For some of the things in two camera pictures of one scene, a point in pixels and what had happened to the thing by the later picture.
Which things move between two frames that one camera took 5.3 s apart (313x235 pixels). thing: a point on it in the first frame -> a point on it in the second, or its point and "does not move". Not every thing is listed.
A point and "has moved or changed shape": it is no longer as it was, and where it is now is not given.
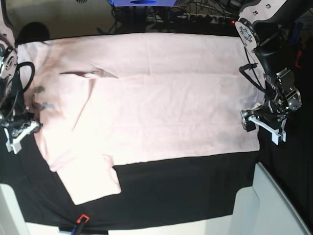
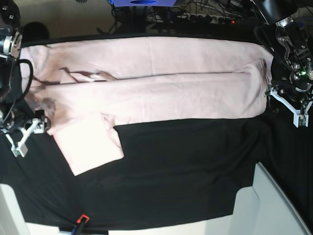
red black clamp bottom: (81, 221) does not move
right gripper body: (281, 95) -> (296, 85)
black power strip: (192, 19) does not move
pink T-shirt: (98, 102) has moved or changed shape
